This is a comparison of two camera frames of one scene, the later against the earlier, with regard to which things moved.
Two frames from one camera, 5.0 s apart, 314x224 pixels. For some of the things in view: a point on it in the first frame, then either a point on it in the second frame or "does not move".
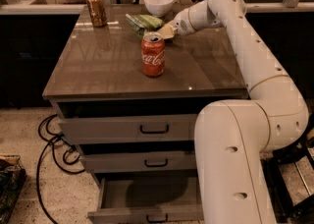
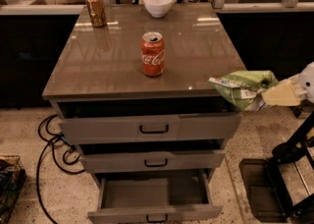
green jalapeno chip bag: (141, 23) → (242, 86)
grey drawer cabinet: (135, 134) does not move
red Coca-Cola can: (153, 54) does not move
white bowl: (158, 3) does not move
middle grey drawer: (140, 162) does not move
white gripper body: (182, 22) → (308, 80)
